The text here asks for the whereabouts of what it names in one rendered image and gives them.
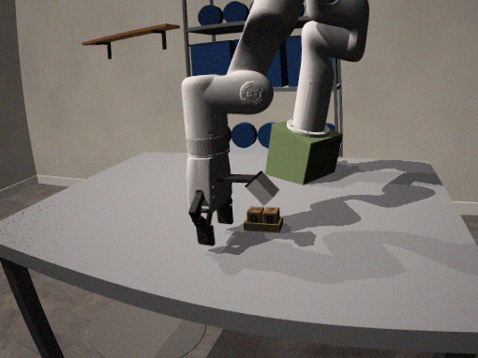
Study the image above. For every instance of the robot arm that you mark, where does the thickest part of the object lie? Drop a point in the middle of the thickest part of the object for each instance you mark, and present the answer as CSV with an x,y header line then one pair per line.
x,y
246,90

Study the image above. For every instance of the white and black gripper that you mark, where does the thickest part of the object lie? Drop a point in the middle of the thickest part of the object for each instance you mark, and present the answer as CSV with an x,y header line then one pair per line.
x,y
203,189

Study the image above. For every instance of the brown wooden number cube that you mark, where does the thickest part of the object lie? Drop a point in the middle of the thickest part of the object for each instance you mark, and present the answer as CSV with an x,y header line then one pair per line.
x,y
254,214
270,215

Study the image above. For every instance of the shallow wooden tray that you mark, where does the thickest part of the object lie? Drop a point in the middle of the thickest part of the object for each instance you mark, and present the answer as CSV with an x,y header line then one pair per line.
x,y
263,227

